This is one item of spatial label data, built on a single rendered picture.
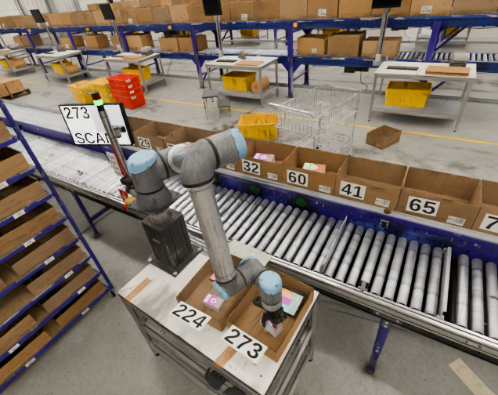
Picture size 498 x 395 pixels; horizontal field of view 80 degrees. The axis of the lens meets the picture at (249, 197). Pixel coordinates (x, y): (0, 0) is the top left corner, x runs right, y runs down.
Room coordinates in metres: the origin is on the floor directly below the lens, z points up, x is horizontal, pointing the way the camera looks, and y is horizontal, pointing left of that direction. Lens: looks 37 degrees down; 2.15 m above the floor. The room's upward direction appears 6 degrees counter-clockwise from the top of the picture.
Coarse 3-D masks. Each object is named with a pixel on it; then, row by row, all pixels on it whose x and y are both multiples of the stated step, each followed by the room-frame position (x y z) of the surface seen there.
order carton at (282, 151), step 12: (252, 144) 2.24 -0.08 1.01; (264, 144) 2.22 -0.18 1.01; (276, 144) 2.16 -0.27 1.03; (288, 144) 2.10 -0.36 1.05; (252, 156) 2.23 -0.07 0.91; (276, 156) 2.16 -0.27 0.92; (240, 168) 2.02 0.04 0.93; (264, 168) 1.90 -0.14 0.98; (276, 168) 1.84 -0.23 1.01; (276, 180) 1.84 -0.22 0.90
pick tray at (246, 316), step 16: (256, 288) 0.98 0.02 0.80; (304, 288) 0.94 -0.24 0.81; (240, 304) 0.87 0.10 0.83; (304, 304) 0.88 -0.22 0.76; (240, 320) 0.83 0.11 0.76; (256, 320) 0.82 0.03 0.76; (288, 320) 0.80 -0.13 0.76; (256, 336) 0.73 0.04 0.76; (272, 336) 0.73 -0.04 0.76; (288, 336) 0.69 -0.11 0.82; (272, 352) 0.62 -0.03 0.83
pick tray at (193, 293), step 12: (204, 264) 1.14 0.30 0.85; (204, 276) 1.12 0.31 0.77; (192, 288) 1.03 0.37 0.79; (204, 288) 1.04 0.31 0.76; (180, 300) 0.92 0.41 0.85; (192, 300) 0.98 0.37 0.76; (228, 300) 0.95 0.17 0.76; (240, 300) 0.93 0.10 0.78; (204, 312) 0.90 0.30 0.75; (216, 312) 0.89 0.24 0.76; (228, 312) 0.84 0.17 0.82; (216, 324) 0.79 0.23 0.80
